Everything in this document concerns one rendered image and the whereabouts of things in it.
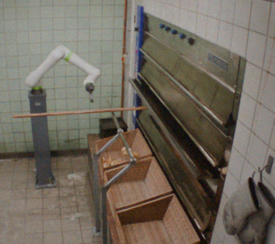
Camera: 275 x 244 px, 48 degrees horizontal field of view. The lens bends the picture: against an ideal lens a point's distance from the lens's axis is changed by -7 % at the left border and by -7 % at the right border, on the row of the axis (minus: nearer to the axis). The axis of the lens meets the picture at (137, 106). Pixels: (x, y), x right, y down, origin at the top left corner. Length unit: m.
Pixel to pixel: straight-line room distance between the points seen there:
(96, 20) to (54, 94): 1.10
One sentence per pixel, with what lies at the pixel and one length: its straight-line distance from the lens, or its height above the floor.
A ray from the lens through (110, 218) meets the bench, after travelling 2.77.
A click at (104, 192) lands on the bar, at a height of 0.91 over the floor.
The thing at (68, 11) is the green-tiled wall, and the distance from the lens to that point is 4.10.
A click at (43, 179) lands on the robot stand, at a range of 4.09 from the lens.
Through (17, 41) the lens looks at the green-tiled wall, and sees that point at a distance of 4.18.
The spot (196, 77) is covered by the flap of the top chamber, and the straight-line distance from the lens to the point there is 2.17.
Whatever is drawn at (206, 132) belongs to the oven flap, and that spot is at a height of 1.55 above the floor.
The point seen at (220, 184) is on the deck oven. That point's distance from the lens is 1.94.
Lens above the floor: 2.44
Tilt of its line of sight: 22 degrees down
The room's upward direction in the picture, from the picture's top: 3 degrees clockwise
